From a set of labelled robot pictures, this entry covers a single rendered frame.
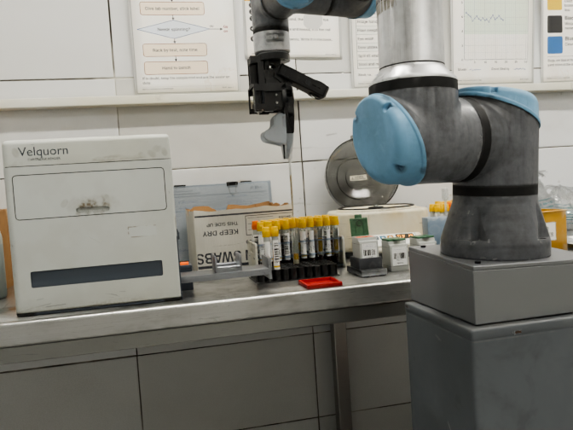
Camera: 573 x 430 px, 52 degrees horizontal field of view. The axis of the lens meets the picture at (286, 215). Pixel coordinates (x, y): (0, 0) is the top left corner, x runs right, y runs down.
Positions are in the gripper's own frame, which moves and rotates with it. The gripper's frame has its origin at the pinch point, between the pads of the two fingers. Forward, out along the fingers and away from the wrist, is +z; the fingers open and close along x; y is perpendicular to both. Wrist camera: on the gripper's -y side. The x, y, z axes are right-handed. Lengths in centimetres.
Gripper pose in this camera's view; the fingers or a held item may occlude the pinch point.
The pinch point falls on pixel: (289, 152)
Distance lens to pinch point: 123.7
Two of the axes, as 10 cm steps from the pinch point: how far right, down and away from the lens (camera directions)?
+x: 2.3, 0.3, -9.7
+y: -9.7, 0.8, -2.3
